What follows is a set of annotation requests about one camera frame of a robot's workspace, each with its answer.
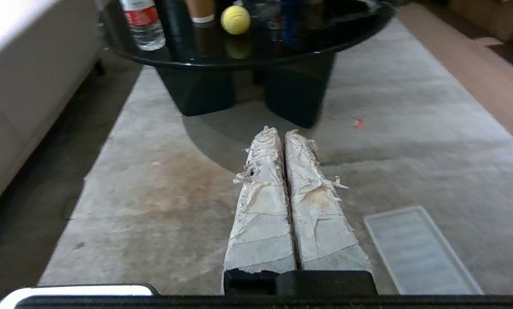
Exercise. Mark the blue can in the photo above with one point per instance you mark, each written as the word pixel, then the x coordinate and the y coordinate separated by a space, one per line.
pixel 289 19

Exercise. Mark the clear plastic box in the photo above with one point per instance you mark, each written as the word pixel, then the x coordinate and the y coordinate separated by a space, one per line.
pixel 419 253

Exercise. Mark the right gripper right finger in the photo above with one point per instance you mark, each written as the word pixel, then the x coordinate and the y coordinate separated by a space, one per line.
pixel 325 231

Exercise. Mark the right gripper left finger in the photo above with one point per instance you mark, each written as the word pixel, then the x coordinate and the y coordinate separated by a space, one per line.
pixel 261 223

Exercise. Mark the yellow tennis ball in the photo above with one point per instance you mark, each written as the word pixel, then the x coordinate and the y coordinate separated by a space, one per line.
pixel 235 19

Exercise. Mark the black round coffee table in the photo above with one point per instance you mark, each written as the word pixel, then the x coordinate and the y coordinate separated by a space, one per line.
pixel 256 51

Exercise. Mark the white sofa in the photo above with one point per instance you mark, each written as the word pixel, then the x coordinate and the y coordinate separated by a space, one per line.
pixel 25 86

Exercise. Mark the brown paper cup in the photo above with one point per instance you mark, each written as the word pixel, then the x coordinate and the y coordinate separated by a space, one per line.
pixel 200 10

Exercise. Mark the small red die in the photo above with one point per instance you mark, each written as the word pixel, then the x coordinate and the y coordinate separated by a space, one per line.
pixel 358 123

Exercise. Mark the clear plastic water bottle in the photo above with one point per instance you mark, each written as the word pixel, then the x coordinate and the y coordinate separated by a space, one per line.
pixel 143 23

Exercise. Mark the grey rug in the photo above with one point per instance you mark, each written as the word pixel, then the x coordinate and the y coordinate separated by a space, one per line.
pixel 368 150

